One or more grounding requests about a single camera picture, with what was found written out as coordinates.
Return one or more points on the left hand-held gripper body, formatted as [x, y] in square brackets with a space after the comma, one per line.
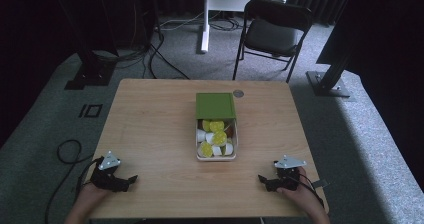
[106, 176]

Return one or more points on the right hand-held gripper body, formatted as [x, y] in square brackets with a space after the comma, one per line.
[287, 174]

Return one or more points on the person's right hand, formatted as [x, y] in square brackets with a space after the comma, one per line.
[300, 192]

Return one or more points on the person's left hand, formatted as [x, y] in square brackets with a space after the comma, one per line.
[89, 194]

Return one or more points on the grey metal tab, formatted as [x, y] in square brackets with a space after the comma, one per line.
[320, 184]

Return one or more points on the white open box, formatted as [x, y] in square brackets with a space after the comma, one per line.
[236, 140]

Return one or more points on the green sliding box lid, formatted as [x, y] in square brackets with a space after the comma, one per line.
[215, 105]

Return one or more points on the grey round table grommet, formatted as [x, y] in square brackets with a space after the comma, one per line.
[238, 93]

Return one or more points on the black metal stand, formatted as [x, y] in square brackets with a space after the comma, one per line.
[328, 82]
[92, 73]

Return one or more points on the black folding chair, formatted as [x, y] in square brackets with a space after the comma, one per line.
[272, 34]

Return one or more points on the white desk frame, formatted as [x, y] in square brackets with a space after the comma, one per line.
[205, 24]

